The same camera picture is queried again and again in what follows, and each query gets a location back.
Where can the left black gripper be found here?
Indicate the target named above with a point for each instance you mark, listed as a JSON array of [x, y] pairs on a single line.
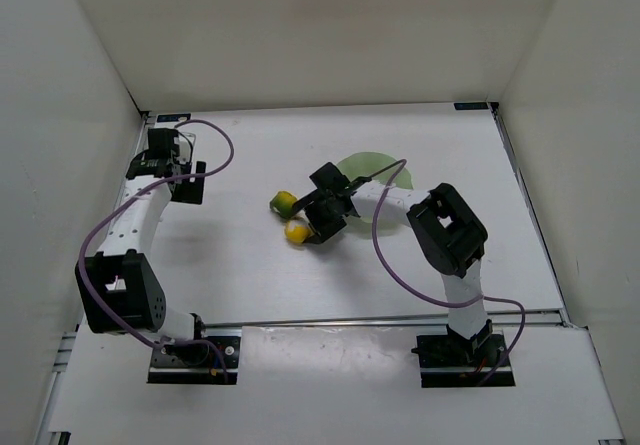
[[188, 183]]

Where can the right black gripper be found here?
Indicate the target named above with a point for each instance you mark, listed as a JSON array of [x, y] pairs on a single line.
[[316, 204]]

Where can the peeled yellow fake lemon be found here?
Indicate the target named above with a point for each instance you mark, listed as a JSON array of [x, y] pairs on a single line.
[[297, 231]]

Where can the green yellow fake mango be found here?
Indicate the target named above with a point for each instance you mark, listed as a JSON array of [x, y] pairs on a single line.
[[282, 204]]

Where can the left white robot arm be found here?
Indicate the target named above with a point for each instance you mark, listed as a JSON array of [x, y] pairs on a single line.
[[120, 271]]

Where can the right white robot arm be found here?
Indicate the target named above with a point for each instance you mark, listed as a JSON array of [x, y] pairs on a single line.
[[449, 234]]

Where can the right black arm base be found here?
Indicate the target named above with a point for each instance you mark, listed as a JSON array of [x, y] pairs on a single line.
[[443, 363]]

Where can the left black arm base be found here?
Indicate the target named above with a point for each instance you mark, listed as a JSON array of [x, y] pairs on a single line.
[[214, 364]]

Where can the green wavy fruit bowl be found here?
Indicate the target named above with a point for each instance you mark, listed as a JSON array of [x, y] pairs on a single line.
[[365, 164]]

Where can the left blue corner label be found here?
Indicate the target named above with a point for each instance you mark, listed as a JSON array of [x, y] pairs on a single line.
[[171, 118]]

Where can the blue corner label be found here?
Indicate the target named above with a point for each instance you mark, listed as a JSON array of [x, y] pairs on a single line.
[[171, 118], [470, 106]]

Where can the right blue corner label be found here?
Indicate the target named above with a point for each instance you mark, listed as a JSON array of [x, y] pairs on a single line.
[[470, 106]]

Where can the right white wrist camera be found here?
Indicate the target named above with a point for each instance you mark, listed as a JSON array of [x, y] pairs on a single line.
[[360, 181]]

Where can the left aluminium rail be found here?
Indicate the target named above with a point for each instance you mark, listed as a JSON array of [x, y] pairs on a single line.
[[99, 233]]

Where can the aluminium rail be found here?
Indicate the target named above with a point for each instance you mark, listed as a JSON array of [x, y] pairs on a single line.
[[99, 233], [536, 318], [517, 171]]

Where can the right aluminium rail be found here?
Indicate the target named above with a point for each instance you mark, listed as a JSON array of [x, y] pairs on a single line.
[[517, 171]]

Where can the front aluminium rail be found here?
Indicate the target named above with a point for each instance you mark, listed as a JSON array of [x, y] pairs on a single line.
[[536, 318]]

